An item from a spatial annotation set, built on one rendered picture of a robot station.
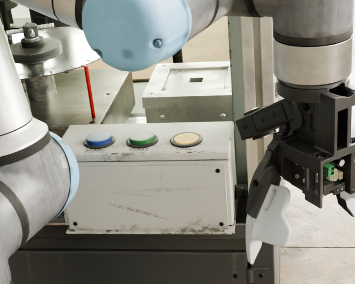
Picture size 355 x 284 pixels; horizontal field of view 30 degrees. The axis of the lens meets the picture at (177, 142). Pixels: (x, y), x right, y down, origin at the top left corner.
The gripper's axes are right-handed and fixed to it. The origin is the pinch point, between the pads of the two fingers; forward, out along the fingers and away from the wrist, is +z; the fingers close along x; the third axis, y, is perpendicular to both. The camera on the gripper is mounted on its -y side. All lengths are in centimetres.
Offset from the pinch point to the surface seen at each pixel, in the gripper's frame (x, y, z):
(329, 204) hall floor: 109, -111, 91
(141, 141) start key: -1.6, -35.1, 0.4
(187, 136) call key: 5.3, -32.6, 0.9
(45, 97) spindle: -2, -76, 5
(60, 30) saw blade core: 8, -89, -4
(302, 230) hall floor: 90, -104, 91
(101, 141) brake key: -6.3, -39.3, 0.3
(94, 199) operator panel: -9.2, -39.0, 9.7
